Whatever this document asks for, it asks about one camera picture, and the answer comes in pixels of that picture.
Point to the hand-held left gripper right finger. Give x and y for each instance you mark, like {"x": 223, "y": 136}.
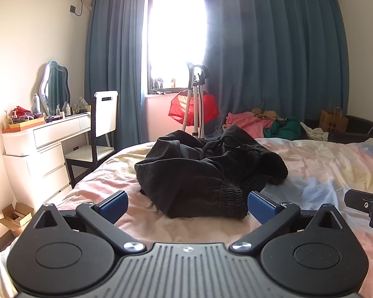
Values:
{"x": 262, "y": 206}

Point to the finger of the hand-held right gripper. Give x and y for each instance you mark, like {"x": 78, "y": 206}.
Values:
{"x": 357, "y": 198}

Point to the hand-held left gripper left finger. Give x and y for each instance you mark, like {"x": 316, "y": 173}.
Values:
{"x": 115, "y": 206}

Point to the black pants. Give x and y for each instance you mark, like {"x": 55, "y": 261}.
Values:
{"x": 186, "y": 177}

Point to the green clothes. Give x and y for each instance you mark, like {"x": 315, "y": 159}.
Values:
{"x": 283, "y": 128}

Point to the pink clothes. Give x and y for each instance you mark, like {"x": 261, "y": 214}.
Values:
{"x": 245, "y": 121}

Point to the tan clothes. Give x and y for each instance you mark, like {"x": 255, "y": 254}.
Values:
{"x": 267, "y": 114}

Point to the black sofa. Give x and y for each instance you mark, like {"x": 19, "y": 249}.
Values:
{"x": 357, "y": 127}

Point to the white cloth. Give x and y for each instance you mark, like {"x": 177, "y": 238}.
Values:
{"x": 317, "y": 135}

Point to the white dressing table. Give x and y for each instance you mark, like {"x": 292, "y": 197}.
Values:
{"x": 49, "y": 161}

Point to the brown paper bag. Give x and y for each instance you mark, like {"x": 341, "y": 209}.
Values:
{"x": 332, "y": 121}

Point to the cardboard box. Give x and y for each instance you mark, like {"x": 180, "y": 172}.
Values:
{"x": 21, "y": 209}

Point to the white-backed dark chair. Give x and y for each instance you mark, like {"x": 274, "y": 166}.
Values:
{"x": 105, "y": 111}

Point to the row of cosmetic bottles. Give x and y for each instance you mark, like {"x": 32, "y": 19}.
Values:
{"x": 67, "y": 109}

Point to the orange tray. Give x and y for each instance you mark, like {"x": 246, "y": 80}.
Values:
{"x": 28, "y": 124}

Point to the garment steamer stand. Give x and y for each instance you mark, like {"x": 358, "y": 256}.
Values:
{"x": 195, "y": 99}

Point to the white spray bottle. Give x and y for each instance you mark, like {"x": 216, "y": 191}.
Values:
{"x": 36, "y": 104}

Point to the wavy vanity mirror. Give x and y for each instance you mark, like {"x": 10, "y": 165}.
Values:
{"x": 54, "y": 87}

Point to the red pouch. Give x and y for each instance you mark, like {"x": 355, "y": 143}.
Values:
{"x": 20, "y": 110}

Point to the blue curtain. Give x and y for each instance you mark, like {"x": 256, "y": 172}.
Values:
{"x": 115, "y": 52}
{"x": 276, "y": 37}

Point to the window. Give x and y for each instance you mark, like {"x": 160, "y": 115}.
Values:
{"x": 174, "y": 37}

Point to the black wall plug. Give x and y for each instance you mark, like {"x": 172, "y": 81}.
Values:
{"x": 72, "y": 8}

